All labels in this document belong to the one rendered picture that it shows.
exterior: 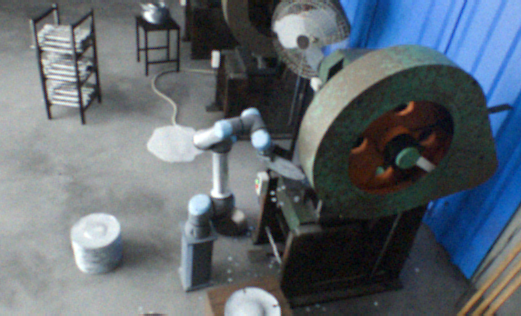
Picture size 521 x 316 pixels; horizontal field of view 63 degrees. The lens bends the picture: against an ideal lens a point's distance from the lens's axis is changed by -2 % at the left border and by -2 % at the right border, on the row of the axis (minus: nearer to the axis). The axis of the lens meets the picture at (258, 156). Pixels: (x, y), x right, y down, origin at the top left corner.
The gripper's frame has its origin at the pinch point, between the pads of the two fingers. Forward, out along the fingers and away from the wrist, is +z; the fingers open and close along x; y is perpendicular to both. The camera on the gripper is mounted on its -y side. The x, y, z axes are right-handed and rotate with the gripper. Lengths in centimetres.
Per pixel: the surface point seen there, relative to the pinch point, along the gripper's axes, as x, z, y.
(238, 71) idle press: -75, 131, 91
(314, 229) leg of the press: 26.5, 29.5, -27.9
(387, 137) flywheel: -21, -27, -47
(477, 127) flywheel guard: -42, -15, -82
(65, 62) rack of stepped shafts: -24, 97, 230
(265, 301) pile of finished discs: 72, 25, -18
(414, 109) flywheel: -36, -29, -54
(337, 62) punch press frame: -55, -6, -11
